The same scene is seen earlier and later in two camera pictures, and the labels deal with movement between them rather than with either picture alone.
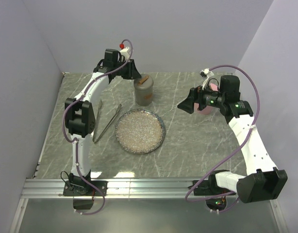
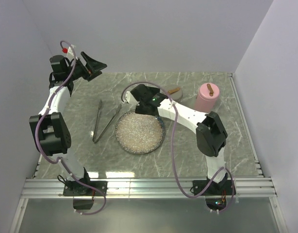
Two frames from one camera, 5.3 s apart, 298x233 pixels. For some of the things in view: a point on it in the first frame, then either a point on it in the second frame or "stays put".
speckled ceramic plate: x=140 y=131 stays put
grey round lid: x=145 y=82 -> x=176 y=95
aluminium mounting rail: x=117 y=189 stays put
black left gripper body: x=127 y=72 -> x=81 y=71
